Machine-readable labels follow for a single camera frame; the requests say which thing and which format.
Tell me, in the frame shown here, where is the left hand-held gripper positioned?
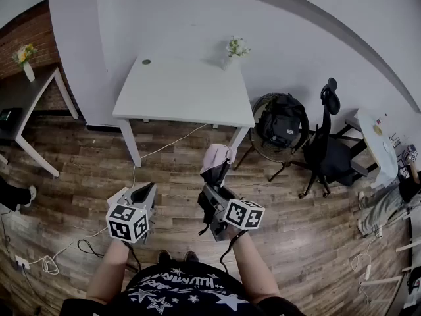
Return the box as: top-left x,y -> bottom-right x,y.
105,182 -> 158,245

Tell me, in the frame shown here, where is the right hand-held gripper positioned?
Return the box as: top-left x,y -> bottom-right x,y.
197,159 -> 266,242

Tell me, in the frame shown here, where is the person's left forearm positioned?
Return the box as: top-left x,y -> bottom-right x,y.
86,238 -> 131,304

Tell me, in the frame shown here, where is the person's right forearm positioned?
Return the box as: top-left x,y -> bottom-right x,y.
226,227 -> 281,304

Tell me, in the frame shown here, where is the round wicker chair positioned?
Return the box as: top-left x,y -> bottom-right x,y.
234,92 -> 310,182

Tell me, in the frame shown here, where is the black backpack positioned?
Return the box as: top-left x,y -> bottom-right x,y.
259,94 -> 307,149

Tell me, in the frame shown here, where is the black office chair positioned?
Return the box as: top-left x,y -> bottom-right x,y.
288,77 -> 372,200

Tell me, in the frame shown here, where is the black star print shirt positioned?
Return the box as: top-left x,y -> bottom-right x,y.
59,261 -> 307,316

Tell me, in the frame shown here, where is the ribbed white vase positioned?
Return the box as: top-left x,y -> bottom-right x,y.
222,55 -> 238,72

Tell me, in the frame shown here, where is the white floor socket block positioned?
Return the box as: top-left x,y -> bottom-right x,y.
14,255 -> 31,271

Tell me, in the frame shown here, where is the black device with green screen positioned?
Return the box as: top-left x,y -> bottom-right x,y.
0,107 -> 24,132

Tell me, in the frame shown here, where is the small white side table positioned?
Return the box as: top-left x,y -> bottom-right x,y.
344,108 -> 401,190

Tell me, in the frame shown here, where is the dark desk with white legs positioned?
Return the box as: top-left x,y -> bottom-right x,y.
0,66 -> 80,179

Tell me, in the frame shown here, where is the plain white vase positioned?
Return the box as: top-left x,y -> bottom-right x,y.
22,62 -> 36,83

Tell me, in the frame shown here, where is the yellow flower bunch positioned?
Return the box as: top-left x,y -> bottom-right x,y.
11,42 -> 38,68

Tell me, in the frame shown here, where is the long white floor cable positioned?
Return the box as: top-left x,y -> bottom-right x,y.
132,122 -> 209,191

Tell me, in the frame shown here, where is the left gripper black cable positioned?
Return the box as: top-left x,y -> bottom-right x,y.
124,241 -> 143,273

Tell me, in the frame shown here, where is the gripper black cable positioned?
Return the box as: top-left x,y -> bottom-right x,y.
219,230 -> 248,273
124,241 -> 143,273

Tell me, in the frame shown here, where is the looped black floor cable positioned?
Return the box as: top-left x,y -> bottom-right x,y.
76,238 -> 105,259

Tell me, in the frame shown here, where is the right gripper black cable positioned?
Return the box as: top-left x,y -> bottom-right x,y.
219,230 -> 248,273

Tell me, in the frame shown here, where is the coiled white cable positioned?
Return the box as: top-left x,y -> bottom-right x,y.
28,225 -> 109,277

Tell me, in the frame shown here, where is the thin white cable with adapter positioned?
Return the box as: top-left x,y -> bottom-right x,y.
349,235 -> 380,296

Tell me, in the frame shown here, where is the white frame rack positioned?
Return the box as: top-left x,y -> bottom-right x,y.
357,209 -> 421,311

